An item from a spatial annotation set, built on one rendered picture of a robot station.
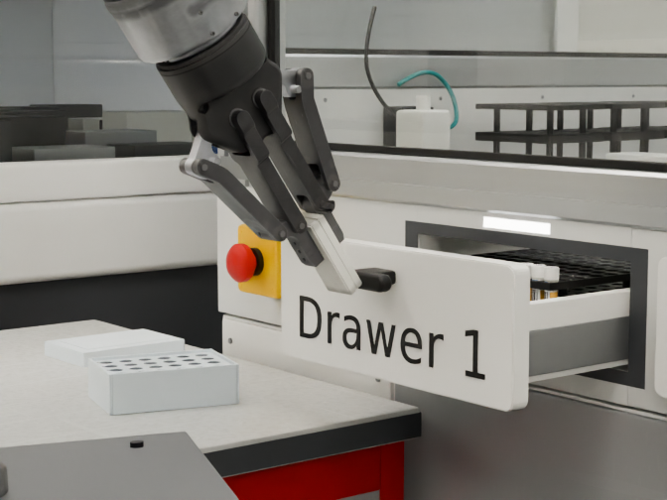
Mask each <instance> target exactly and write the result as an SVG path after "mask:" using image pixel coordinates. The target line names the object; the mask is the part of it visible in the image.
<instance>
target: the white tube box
mask: <svg viewBox="0 0 667 500"><path fill-rule="evenodd" d="M87 360H88V397H89V398H90V399H91V400H93V401H94V402H95V403H96V404H97V405H98V406H99V407H101V408H102V409H103V410H104V411H105V412H106V413H107V414H108V415H110V416H112V415H124V414H135V413H146V412H157V411H168V410H177V409H188V408H199V407H210V406H221V405H232V404H239V364H238V363H236V362H234V361H232V360H230V359H229V358H227V357H225V356H223V355H222V354H220V353H218V352H216V351H214V350H213V349H198V350H185V351H171V352H158V353H145V354H132V355H119V356H106V357H92V358H88V359H87Z"/></svg>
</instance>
